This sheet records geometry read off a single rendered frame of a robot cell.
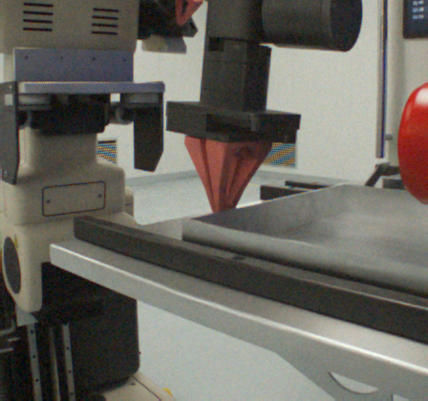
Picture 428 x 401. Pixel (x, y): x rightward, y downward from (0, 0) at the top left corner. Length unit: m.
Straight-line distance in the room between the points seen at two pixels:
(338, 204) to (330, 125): 6.13
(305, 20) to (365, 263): 0.18
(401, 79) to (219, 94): 0.95
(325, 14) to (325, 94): 6.39
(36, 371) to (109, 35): 0.75
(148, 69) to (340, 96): 2.41
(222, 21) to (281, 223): 0.21
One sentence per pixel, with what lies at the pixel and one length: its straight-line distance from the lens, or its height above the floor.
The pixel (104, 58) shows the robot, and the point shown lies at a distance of 0.95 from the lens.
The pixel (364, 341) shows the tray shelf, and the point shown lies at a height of 0.88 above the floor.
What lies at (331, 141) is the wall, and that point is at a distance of 6.74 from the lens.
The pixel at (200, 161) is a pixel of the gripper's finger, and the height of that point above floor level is 0.96.
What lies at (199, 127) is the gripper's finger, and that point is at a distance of 0.44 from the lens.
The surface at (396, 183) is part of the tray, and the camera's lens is 0.69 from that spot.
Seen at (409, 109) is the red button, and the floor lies 1.01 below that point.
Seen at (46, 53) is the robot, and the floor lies 1.09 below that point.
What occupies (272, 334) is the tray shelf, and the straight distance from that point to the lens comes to 0.32.
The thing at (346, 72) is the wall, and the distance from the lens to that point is 6.64.
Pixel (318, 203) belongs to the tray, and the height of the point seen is 0.90.
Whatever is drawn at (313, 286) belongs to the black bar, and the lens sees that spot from 0.33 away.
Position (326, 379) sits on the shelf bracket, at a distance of 0.44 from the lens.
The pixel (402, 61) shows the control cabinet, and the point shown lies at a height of 1.12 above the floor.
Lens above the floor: 1.01
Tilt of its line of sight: 9 degrees down
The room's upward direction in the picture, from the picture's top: straight up
